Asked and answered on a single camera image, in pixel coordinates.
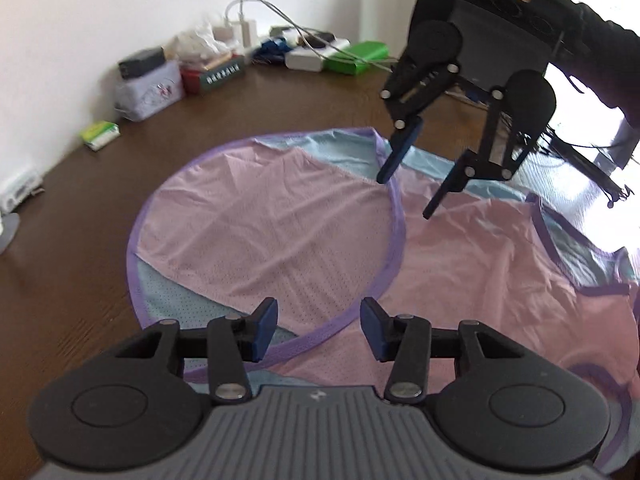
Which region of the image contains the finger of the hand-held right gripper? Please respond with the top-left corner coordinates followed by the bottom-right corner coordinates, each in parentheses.
top-left (422, 88), bottom-right (527, 220)
top-left (376, 54), bottom-right (461, 184)

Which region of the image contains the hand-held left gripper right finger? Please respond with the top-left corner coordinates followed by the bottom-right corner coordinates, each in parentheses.
top-left (360, 296), bottom-right (526, 405)

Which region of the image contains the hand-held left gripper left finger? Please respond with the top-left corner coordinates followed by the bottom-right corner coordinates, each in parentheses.
top-left (115, 296), bottom-right (279, 404)

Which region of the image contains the pink purple-trimmed mesh garment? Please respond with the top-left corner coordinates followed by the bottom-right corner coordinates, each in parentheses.
top-left (127, 127), bottom-right (640, 476)

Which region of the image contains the person's right forearm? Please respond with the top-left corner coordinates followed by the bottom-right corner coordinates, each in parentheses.
top-left (565, 2), bottom-right (640, 126)

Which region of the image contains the bright green box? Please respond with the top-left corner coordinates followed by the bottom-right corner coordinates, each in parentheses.
top-left (322, 40), bottom-right (390, 76)

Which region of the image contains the white power strip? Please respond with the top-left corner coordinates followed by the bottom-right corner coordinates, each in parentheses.
top-left (285, 37), bottom-right (351, 72)

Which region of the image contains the dark green box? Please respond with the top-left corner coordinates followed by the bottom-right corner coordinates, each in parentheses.
top-left (200, 56), bottom-right (247, 92)

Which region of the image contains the red box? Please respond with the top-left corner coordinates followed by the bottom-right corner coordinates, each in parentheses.
top-left (179, 62), bottom-right (206, 96)

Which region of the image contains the crumpled white plastic bag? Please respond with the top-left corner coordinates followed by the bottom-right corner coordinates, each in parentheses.
top-left (172, 20), bottom-right (231, 61)

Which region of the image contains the green tissue pack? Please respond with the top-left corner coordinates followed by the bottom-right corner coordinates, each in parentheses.
top-left (81, 121), bottom-right (122, 151)

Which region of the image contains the white floral tin box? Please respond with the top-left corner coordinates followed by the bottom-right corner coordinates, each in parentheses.
top-left (115, 60), bottom-right (185, 122)

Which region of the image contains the black rectangular device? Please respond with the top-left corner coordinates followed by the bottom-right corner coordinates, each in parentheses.
top-left (118, 46), bottom-right (167, 80)

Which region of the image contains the small white device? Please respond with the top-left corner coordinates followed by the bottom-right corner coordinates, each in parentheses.
top-left (0, 165), bottom-right (44, 211)

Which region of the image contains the black cable bundle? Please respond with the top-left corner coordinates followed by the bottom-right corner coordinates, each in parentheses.
top-left (540, 125), bottom-right (633, 208)

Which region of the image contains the white charging cable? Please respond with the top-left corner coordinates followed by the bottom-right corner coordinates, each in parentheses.
top-left (225, 0), bottom-right (401, 70)

